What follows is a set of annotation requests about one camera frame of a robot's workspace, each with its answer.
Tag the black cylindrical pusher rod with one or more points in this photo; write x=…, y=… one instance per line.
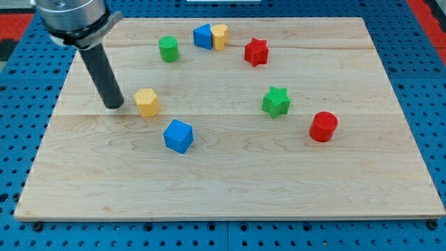
x=100, y=70

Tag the blue cube block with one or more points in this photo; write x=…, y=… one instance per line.
x=178, y=136

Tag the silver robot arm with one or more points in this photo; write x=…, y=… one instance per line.
x=83, y=24

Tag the wooden board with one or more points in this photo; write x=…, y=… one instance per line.
x=98, y=164

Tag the yellow hexagon block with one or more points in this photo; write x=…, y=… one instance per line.
x=147, y=102

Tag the green cylinder block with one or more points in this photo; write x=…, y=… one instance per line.
x=168, y=46

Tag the blue triangle block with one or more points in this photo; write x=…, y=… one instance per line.
x=202, y=37

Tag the yellow heart block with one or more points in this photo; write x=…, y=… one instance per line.
x=219, y=36

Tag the red star block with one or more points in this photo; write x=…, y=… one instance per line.
x=256, y=52

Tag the green star block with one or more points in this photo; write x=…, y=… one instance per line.
x=276, y=102

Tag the red cylinder block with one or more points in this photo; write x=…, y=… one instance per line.
x=323, y=126

